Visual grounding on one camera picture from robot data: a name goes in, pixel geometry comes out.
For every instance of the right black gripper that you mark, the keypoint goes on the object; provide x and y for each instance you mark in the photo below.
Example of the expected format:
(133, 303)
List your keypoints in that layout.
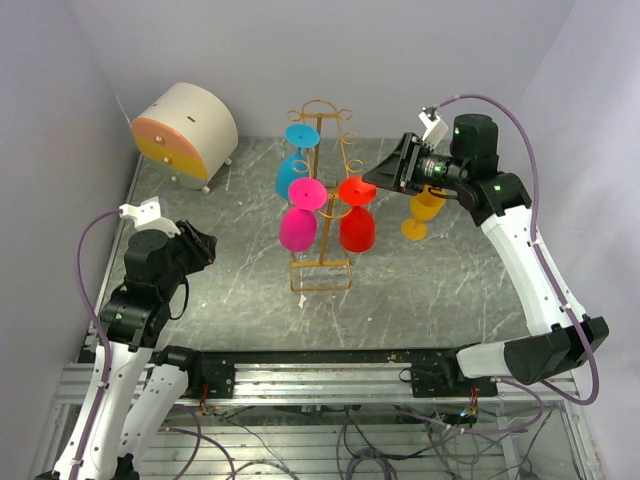
(398, 172)

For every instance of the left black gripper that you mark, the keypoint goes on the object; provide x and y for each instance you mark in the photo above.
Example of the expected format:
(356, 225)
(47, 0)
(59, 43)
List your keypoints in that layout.
(200, 245)

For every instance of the yellow wine glass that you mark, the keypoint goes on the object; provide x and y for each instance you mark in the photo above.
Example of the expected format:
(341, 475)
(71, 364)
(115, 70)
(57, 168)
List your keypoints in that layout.
(423, 208)

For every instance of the red wine glass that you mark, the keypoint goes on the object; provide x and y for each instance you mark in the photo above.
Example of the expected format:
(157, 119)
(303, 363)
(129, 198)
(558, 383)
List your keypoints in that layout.
(358, 227)

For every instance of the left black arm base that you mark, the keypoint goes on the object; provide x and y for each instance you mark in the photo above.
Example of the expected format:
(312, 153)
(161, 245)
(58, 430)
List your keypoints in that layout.
(210, 375)

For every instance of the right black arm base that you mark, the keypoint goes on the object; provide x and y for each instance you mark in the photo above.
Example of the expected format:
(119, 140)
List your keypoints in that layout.
(435, 373)

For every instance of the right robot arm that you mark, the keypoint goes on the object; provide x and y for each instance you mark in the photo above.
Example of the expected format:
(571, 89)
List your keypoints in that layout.
(560, 332)

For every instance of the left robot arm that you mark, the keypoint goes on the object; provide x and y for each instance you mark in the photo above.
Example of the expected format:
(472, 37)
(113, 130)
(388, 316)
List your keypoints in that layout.
(115, 425)

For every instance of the blue wine glass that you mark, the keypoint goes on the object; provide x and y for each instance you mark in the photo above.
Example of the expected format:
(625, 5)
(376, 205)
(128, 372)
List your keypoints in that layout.
(301, 137)

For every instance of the pink wine glass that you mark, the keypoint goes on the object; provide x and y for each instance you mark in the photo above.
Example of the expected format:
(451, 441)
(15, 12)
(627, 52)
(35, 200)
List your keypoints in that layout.
(299, 225)

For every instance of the round white mini drawer cabinet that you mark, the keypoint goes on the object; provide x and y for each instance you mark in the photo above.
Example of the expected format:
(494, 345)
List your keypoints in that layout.
(188, 134)

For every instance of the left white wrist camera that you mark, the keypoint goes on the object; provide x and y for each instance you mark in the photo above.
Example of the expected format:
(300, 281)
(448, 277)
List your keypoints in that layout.
(150, 214)

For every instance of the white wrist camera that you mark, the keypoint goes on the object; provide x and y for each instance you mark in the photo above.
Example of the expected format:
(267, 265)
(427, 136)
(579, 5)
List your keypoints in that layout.
(435, 127)
(150, 214)

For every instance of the gold wire wine glass rack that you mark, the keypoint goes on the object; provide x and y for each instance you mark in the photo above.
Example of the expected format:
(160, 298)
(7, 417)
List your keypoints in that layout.
(326, 266)

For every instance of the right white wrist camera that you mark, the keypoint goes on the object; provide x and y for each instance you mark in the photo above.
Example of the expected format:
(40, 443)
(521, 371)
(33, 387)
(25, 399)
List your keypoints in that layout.
(435, 127)

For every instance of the aluminium mounting rail frame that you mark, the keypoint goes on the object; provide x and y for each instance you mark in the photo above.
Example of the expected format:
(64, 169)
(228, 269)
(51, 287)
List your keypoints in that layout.
(319, 378)

